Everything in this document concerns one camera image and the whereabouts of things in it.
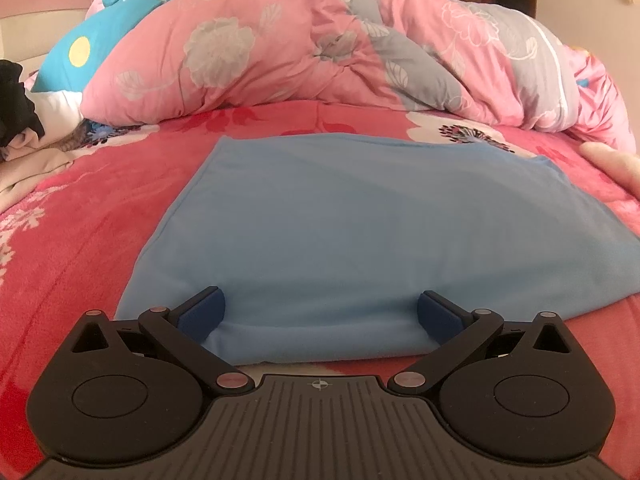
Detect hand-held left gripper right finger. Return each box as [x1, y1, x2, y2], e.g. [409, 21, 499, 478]
[387, 289, 576, 395]

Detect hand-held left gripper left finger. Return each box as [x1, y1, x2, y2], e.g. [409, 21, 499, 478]
[70, 286, 251, 395]

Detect light blue printed t-shirt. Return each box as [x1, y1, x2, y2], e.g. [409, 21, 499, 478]
[116, 135, 640, 365]

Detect pile of pale clothes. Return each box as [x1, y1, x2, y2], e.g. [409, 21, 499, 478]
[0, 72, 86, 211]

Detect red floral blanket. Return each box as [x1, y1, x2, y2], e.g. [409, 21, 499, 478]
[0, 100, 640, 480]

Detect white plush toy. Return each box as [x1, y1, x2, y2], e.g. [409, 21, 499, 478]
[580, 141, 640, 201]

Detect bright pink printed quilt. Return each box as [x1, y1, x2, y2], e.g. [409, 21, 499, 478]
[565, 45, 637, 153]

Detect black garment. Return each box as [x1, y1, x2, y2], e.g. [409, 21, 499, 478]
[0, 59, 46, 148]

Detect pink grey floral quilt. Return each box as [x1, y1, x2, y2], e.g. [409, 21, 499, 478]
[80, 0, 581, 128]

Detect blue cartoon pillow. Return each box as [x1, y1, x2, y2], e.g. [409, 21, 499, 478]
[31, 0, 251, 93]

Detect pink cream headboard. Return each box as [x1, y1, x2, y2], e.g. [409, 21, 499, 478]
[0, 0, 101, 76]

